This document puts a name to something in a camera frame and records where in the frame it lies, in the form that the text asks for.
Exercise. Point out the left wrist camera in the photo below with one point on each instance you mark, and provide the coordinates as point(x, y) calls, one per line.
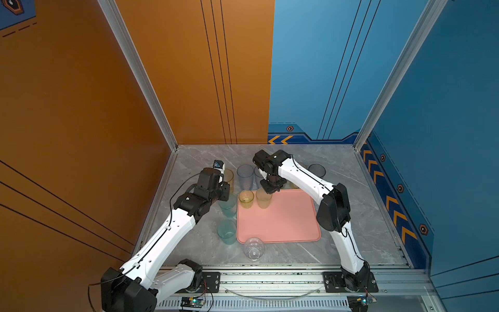
point(220, 166)

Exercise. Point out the clear round glass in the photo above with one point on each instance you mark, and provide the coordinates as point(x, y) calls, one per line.
point(254, 248)

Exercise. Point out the aluminium front rail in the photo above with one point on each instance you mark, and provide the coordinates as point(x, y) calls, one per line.
point(399, 290)

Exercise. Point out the peach short glass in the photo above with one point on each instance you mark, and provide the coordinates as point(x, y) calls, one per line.
point(263, 198)

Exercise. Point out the teal glass upper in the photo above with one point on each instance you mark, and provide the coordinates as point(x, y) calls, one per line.
point(228, 207)

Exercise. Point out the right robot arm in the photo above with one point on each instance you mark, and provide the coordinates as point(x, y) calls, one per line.
point(333, 214)

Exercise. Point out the blue smooth tall glass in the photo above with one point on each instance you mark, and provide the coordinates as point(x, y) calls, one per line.
point(257, 178)

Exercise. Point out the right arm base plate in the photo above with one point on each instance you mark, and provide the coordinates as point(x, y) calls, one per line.
point(338, 282)

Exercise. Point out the right aluminium corner post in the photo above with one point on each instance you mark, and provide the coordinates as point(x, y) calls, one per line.
point(419, 34)

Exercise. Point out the amber tall glass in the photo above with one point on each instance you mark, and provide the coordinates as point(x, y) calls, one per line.
point(292, 185)

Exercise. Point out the green short glass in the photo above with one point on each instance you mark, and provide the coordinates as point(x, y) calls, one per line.
point(246, 199)

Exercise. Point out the blue textured tall glass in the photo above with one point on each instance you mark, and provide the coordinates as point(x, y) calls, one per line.
point(245, 175)

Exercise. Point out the circuit board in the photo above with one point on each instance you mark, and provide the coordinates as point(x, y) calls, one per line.
point(361, 303)
point(192, 303)

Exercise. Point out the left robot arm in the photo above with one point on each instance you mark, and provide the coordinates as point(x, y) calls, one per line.
point(137, 285)

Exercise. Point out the grey smoky tall glass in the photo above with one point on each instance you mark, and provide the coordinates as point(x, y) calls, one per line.
point(317, 170)

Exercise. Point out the left aluminium corner post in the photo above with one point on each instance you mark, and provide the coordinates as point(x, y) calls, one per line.
point(126, 43)

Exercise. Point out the pink plastic tray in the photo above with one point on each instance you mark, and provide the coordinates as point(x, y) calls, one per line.
point(290, 218)

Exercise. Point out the aluminium corner post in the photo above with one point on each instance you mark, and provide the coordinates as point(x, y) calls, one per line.
point(126, 43)
point(419, 34)

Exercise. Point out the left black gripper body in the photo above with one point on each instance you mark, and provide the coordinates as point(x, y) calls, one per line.
point(221, 193)

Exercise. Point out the teal glass lower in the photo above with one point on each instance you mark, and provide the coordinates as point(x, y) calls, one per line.
point(227, 231)

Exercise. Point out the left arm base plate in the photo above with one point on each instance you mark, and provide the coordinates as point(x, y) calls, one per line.
point(209, 279)

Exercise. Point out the clear tube on rail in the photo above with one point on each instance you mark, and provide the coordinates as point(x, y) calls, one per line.
point(272, 296)

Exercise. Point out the yellow tall glass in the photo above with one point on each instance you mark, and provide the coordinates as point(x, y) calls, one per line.
point(229, 178)

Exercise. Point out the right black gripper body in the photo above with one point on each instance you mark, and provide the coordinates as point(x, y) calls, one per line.
point(269, 184)

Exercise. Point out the teal glass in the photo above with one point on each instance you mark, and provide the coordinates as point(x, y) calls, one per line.
point(228, 207)
point(227, 231)

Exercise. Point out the left circuit board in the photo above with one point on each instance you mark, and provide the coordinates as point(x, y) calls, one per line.
point(192, 303)

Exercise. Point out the right circuit board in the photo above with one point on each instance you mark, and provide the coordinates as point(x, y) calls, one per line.
point(361, 303)

